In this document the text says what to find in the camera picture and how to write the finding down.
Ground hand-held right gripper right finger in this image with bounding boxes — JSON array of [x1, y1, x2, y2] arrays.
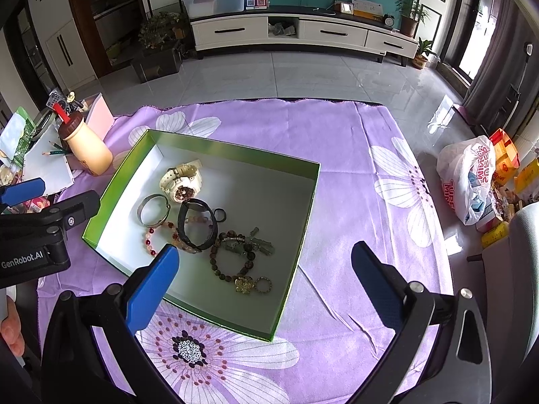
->
[[349, 241, 493, 404]]

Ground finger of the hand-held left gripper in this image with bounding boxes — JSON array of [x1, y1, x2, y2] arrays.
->
[[0, 178, 46, 209], [0, 190, 102, 242]]

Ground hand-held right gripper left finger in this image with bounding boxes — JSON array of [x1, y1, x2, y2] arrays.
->
[[40, 243, 182, 404]]

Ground red bead bracelet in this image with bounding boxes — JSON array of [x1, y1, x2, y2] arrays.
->
[[143, 221, 200, 257]]

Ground black wristband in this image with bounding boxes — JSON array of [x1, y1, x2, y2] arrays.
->
[[177, 198, 220, 248]]

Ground dark bead bracelet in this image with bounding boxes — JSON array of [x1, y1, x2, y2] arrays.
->
[[209, 231, 257, 283]]

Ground silver bangle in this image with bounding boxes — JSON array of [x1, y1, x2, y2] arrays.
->
[[137, 194, 172, 226]]

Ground cream wrist watch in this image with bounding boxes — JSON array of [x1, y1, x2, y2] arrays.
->
[[159, 159, 203, 203]]

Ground green jade pendant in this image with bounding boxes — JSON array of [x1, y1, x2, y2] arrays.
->
[[223, 227, 276, 257]]

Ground green cardboard box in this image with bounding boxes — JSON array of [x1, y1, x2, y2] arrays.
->
[[81, 129, 321, 343]]

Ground person's left hand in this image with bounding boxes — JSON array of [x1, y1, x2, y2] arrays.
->
[[0, 303, 26, 358]]

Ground pile of colourful packets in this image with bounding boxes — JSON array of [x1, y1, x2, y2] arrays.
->
[[23, 196, 52, 212]]

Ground white paper sheets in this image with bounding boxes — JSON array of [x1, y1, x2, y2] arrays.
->
[[23, 124, 74, 190]]

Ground green white packet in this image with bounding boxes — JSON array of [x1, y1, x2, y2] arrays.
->
[[0, 107, 36, 169]]

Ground green pencils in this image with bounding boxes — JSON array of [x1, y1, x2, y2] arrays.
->
[[42, 140, 71, 157]]

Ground cream bottle-shaped pen holder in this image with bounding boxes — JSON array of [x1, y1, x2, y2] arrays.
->
[[58, 113, 114, 176]]

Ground red novelty pen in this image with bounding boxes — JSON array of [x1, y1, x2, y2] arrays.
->
[[47, 90, 71, 124]]

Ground pink box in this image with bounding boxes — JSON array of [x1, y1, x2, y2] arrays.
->
[[84, 93, 114, 139]]

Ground white printed plastic bag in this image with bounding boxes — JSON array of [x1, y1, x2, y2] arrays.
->
[[437, 135, 497, 226]]

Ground grey chair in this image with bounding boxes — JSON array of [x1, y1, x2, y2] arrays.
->
[[467, 202, 539, 346]]

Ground purple floral tablecloth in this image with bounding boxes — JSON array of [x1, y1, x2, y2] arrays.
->
[[37, 98, 455, 404]]

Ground orange yellow carton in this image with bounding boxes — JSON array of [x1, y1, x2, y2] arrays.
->
[[488, 128, 520, 186]]

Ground yellow box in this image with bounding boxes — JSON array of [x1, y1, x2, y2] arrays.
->
[[514, 158, 539, 203]]

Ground bushy green potted plant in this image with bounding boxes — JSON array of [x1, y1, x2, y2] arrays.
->
[[138, 12, 186, 49]]

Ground small potted leafy plant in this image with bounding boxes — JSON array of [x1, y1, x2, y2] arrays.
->
[[412, 38, 439, 70]]

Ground white television cabinet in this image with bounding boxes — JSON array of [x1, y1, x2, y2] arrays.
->
[[187, 6, 419, 68]]

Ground dark curtain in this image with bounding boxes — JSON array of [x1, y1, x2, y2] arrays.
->
[[463, 0, 539, 135]]

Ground clear plastic storage box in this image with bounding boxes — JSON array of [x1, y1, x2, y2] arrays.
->
[[181, 0, 248, 20]]

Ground tall potted bamboo plant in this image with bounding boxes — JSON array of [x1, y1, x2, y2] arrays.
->
[[396, 0, 430, 38]]

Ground crumpled bags in cabinet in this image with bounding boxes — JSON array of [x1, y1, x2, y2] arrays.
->
[[268, 19, 297, 36]]

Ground yellow white desk calendar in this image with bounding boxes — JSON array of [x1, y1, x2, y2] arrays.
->
[[351, 0, 384, 18]]

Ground white cupboard black handles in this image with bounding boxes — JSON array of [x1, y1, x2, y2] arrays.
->
[[44, 19, 97, 89]]

